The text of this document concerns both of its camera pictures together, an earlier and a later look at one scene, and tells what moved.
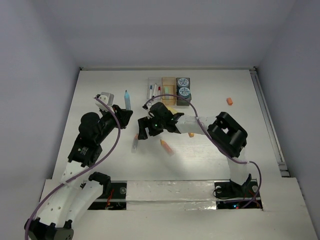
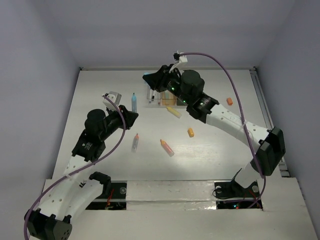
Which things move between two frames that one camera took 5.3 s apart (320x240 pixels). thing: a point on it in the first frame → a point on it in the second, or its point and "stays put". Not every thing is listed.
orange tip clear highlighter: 134,144 stays put
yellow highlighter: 174,110 stays put
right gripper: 145,122 → 158,79
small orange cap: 229,101 stays put
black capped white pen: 155,90 stays put
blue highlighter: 127,100 → 134,103
